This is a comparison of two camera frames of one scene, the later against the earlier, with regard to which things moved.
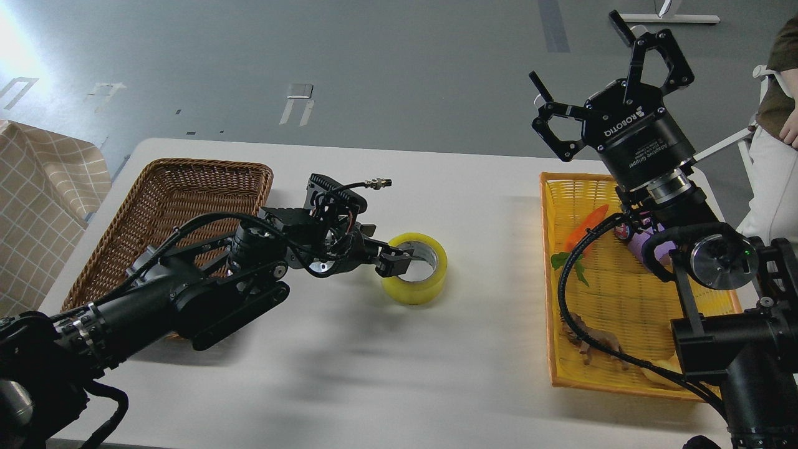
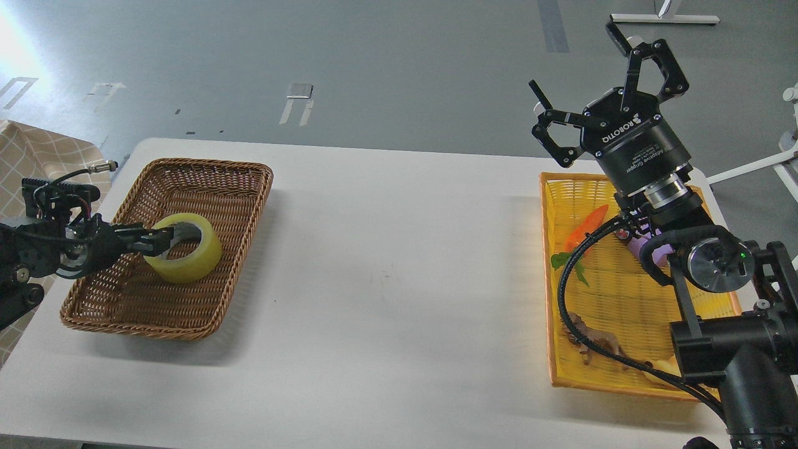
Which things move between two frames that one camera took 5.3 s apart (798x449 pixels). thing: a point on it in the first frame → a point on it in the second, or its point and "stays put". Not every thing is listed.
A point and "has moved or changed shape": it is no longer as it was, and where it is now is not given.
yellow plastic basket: [610, 317] stays put
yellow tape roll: [418, 292] has moved or changed shape
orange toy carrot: [560, 260] stays put
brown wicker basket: [165, 194] stays put
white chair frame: [701, 178] → [786, 161]
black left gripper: [340, 250] → [90, 242]
